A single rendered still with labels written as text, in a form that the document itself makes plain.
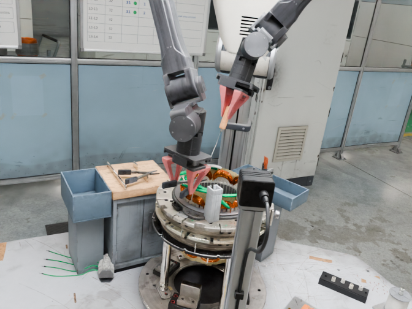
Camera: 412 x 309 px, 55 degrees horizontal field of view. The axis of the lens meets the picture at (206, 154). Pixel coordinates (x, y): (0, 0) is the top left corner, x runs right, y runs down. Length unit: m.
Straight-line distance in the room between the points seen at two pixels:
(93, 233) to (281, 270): 0.63
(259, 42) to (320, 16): 2.52
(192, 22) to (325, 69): 1.19
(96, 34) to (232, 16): 1.86
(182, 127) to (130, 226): 0.51
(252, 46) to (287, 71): 2.40
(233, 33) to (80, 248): 0.84
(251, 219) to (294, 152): 3.13
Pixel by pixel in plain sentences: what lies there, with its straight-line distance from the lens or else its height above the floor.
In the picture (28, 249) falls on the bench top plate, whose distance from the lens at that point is 1.45.
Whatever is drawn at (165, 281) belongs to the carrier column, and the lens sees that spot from 1.19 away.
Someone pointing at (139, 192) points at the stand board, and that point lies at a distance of 1.18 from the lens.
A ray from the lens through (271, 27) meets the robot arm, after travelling 1.03.
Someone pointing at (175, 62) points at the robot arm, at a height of 1.47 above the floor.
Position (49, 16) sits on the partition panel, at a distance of 3.11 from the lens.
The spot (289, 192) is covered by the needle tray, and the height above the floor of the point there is 1.03.
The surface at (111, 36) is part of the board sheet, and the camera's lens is 3.16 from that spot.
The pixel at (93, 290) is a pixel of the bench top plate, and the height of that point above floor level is 0.78.
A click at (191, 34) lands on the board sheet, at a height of 1.30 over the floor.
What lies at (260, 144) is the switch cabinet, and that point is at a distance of 3.40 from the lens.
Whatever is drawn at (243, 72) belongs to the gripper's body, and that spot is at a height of 1.44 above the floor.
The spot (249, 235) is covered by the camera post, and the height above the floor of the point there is 1.31.
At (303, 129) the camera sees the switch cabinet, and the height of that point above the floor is 0.60.
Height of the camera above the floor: 1.61
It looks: 22 degrees down
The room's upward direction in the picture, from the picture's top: 7 degrees clockwise
